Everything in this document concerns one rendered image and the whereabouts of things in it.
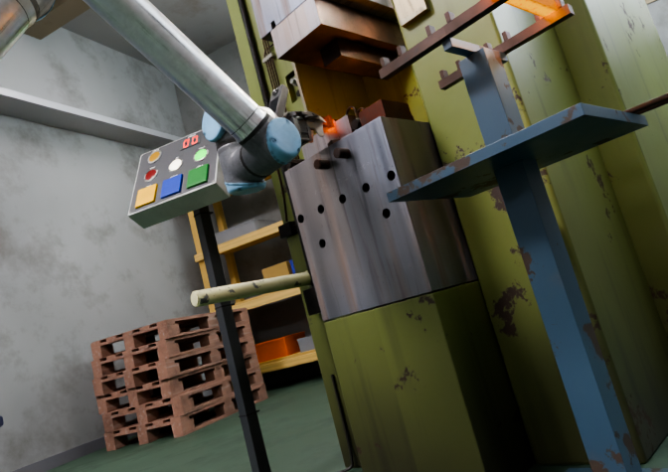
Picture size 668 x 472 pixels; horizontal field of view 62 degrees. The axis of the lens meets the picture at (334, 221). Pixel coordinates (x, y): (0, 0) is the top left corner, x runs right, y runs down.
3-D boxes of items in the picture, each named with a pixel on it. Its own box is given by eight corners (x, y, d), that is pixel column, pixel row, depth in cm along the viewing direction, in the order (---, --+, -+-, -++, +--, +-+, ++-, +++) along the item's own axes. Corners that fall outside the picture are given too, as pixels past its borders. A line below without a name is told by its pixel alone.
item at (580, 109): (584, 114, 83) (580, 101, 83) (389, 202, 110) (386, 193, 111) (648, 125, 104) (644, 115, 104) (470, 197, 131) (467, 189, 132)
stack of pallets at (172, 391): (198, 412, 495) (180, 327, 508) (270, 396, 465) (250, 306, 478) (100, 453, 396) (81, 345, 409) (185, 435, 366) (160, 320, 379)
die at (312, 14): (321, 24, 158) (312, -6, 159) (277, 59, 171) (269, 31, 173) (409, 49, 188) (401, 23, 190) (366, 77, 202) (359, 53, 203)
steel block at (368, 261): (431, 291, 130) (380, 115, 138) (322, 321, 155) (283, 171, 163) (534, 264, 171) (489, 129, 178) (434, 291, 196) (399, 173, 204)
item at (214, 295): (201, 306, 152) (197, 287, 152) (191, 310, 155) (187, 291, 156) (316, 284, 184) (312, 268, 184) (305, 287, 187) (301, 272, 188)
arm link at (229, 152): (246, 184, 122) (232, 131, 124) (221, 201, 130) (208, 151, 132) (280, 182, 128) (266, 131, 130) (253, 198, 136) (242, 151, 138)
